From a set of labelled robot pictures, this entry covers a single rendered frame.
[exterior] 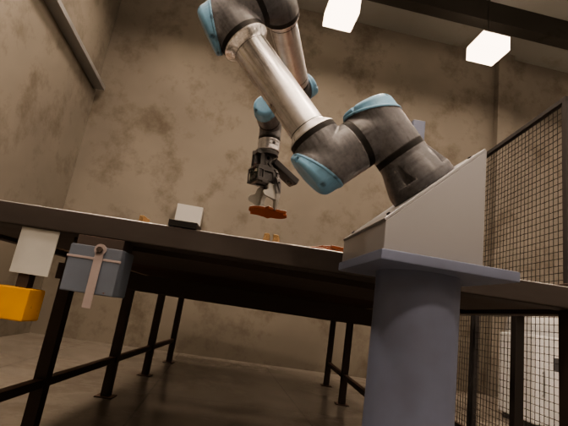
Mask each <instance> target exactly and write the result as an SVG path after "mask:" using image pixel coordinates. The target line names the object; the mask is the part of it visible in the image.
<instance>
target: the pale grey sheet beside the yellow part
mask: <svg viewBox="0 0 568 426"><path fill-rule="evenodd" d="M59 236H60V232H55V231H49V230H44V229H38V228H33V227H22V229H21V233H20V235H19V241H18V243H17V246H16V249H15V252H14V257H13V260H12V263H11V266H10V269H9V271H11V272H17V273H23V274H28V275H34V276H44V277H48V276H49V272H50V269H51V266H52V261H53V257H54V254H55V251H56V247H57V242H58V239H59Z"/></svg>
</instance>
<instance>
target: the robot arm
mask: <svg viewBox="0 0 568 426"><path fill-rule="evenodd" d="M197 13H198V17H199V21H200V23H201V25H202V27H203V29H204V31H205V34H206V36H207V38H208V40H209V42H210V44H211V46H212V48H213V50H214V52H215V54H216V55H217V56H222V55H223V53H224V55H225V56H226V57H227V59H228V60H230V61H233V62H238V64H239V65H240V66H241V68H242V69H243V71H244V73H246V74H247V76H248V78H249V79H250V81H251V82H252V83H253V85H254V87H255V88H256V90H257V91H258V92H259V93H260V95H261V96H260V97H258V98H257V99H256V100H255V102H254V115H255V117H256V119H257V122H258V125H259V141H258V149H257V150H254V151H253V154H252V163H251V168H249V170H248V181H247V183H248V184H252V185H255V186H258V187H259V186H260V188H257V190H256V193H255V194H251V195H250V196H249V197H248V201H249V202H251V203H253V204H255V205H260V206H264V204H265V199H266V197H268V198H270V199H272V200H273V208H274V210H276V208H277V206H278V203H279V199H280V193H281V180H282V181H283V182H284V183H285V184H286V185H288V186H289V187H291V186H294V185H296V184H298V181H299V179H298V178H297V177H296V176H295V175H294V174H293V173H292V172H291V171H289V170H288V169H287V168H286V167H285V166H284V165H283V164H282V163H281V162H280V161H279V160H278V154H279V149H280V140H281V126H282V127H283V128H284V129H285V130H286V131H287V133H288V135H289V136H290V138H291V139H292V144H291V151H292V153H293V155H292V157H291V162H292V164H293V166H294V168H295V169H296V170H297V171H298V173H299V175H300V176H301V177H302V178H303V180H304V181H305V182H306V183H307V184H308V185H309V186H310V187H311V188H312V189H314V190H315V191H316V192H318V193H319V194H329V193H331V192H333V191H334V190H336V189H338V188H341V187H342V186H343V185H344V184H345V183H347V182H349V181H350V180H352V179H353V178H355V177H356V176H357V175H359V174H360V173H362V172H364V171H365V170H367V169H368V168H370V167H371V166H373V165H375V166H376V167H377V168H378V170H379V171H380V173H381V175H382V177H383V179H384V183H385V187H386V190H387V194H388V196H389V199H390V202H391V203H392V204H393V205H394V206H395V207H396V206H398V205H400V204H401V203H403V202H405V201H406V200H408V199H410V198H411V197H412V196H414V195H415V194H418V193H419V192H421V191H422V190H424V189H425V188H427V187H428V186H429V185H431V184H432V183H434V182H436V181H437V180H439V179H440V178H442V177H443V176H444V175H446V174H447V173H448V172H450V171H451V170H453V169H454V167H453V165H452V164H451V162H450V161H449V160H448V159H446V158H445V157H444V156H442V155H441V154H440V153H439V152H437V151H436V150H434V149H433V148H431V147H430V146H429V145H427V144H426V142H425V141H424V140H423V138H422V137H421V135H420V134H419V132H418V131H417V130H416V129H415V128H414V126H413V125H412V123H411V122H410V120H409V119H408V117H407V116H406V114H405V113H404V112H403V110H402V109H401V106H400V105H398V104H397V103H396V101H395V100H394V99H393V98H392V96H390V95H388V94H378V95H375V96H370V97H369V98H367V99H365V100H363V101H361V102H359V103H358V104H357V105H355V106H354V107H352V108H351V109H349V110H348V111H347V112H346V113H345V114H344V116H343V123H342V124H341V125H339V126H337V124H336V123H335V121H334V120H333V119H332V118H330V117H322V116H321V114H320V112H319V111H318V110H317V108H316V107H315V106H314V104H313V102H312V101H311V100H310V99H311V98H312V97H314V96H315V95H317V93H318V86H317V84H316V82H315V80H314V78H313V77H312V76H311V75H310V74H307V69H306V65H305V61H304V55H303V48H302V43H301V39H300V34H299V29H298V18H299V7H298V1H297V0H207V1H206V2H204V3H202V4H201V5H200V6H199V7H198V11H197ZM266 27H267V28H269V29H270V33H271V37H272V40H273V43H274V47H275V49H276V51H275V50H274V49H273V47H272V46H271V45H270V43H269V42H268V41H267V40H266V36H267V29H266ZM249 174H250V176H249Z"/></svg>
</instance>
